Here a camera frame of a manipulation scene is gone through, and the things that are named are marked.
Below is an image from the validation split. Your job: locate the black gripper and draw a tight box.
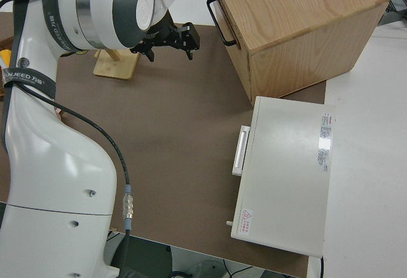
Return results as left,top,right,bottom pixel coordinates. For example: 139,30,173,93
129,10,201,64

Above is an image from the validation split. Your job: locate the wooden mug stand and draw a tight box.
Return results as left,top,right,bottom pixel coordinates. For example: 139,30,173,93
93,47,142,81

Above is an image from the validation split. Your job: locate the brown table mat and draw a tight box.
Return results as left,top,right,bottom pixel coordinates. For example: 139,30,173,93
0,12,328,278

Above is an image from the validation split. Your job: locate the large wooden box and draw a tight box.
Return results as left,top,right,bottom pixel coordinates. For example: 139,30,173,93
208,0,391,101

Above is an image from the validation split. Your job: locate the white toaster oven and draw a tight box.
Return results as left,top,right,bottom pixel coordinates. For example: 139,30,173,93
226,95,337,258

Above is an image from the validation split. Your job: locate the black box handle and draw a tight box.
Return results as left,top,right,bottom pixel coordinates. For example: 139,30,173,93
206,0,238,46

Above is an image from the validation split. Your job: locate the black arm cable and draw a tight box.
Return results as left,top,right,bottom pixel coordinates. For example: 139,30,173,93
12,82,136,278

